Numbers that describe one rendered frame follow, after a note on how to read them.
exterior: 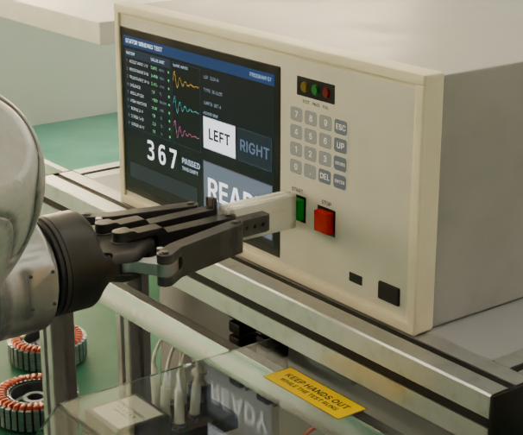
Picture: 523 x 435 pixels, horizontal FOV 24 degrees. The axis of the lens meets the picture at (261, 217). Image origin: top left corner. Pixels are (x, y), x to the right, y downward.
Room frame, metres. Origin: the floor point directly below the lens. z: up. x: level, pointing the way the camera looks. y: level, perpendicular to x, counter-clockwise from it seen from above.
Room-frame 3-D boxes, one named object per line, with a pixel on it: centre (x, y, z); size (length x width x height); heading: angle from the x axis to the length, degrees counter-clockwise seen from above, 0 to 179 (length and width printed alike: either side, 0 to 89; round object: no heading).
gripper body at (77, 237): (0.89, 0.13, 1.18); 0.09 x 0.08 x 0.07; 127
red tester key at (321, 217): (0.98, -0.05, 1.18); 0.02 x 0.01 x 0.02; 37
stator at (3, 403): (1.47, 0.29, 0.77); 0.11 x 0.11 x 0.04
